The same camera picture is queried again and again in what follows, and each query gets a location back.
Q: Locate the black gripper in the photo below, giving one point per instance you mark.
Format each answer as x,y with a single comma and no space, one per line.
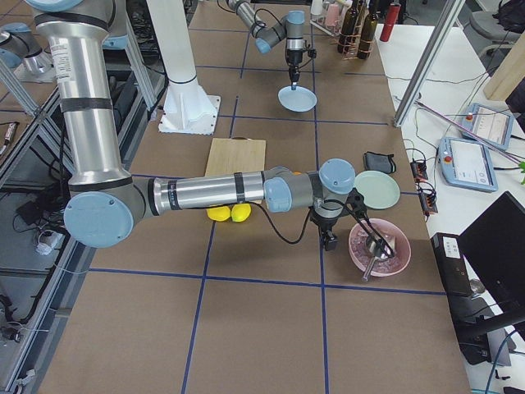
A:
326,225
294,57

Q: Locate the light blue plate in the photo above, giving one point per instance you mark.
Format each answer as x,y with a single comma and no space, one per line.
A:
299,99

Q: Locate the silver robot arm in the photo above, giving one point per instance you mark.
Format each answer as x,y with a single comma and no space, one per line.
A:
290,28
106,202

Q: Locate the light green plate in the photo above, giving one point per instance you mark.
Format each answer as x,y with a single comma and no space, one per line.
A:
380,191

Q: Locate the pink bowl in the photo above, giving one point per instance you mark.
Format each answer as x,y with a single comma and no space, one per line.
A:
360,255

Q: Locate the metal scoop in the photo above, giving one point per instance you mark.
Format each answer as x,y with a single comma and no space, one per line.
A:
380,250

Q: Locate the dark grey folded cloth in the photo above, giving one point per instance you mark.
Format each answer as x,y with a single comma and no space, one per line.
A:
379,162

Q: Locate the yellow lemon upper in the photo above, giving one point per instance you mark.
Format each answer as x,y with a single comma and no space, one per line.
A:
240,212

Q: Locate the yellow lemon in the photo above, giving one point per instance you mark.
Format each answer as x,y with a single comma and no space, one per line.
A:
219,213
240,212

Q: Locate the wooden cutting board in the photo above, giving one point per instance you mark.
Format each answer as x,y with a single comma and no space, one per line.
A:
227,156

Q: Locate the yellow lemon lower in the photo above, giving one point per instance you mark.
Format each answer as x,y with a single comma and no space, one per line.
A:
219,213

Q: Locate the orange black connector block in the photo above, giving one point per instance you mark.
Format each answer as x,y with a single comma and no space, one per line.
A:
419,170

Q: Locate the red cylinder bottle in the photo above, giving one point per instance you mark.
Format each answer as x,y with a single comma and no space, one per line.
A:
390,21

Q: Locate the black desktop box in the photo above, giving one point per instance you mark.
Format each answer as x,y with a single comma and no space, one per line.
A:
451,264

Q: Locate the teach pendant near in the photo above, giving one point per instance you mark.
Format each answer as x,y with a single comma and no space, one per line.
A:
467,164

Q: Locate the teach pendant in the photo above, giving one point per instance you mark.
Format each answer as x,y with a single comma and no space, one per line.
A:
467,164
488,123

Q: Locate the black computer monitor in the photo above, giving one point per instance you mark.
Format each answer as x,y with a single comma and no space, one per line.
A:
493,244

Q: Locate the teach pendant far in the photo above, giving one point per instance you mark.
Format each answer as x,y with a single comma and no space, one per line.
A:
488,123

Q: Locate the copper wire bottle rack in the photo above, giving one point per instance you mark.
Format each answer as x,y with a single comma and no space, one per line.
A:
358,30

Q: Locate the aluminium frame post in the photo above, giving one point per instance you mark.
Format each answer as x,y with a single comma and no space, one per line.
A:
438,36

